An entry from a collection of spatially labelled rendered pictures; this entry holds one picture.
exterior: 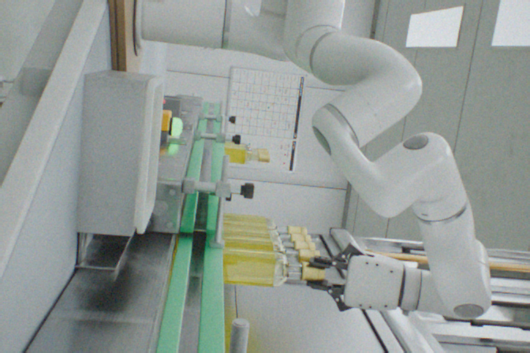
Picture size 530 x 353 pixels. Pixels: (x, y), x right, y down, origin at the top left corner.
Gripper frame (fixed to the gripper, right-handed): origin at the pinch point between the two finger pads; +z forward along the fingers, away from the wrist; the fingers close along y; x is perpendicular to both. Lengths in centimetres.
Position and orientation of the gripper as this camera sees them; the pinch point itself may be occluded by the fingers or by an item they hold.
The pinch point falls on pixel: (319, 273)
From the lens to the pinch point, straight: 113.5
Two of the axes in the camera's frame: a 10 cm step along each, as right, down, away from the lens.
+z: -9.8, -1.4, 1.4
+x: -1.7, 1.8, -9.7
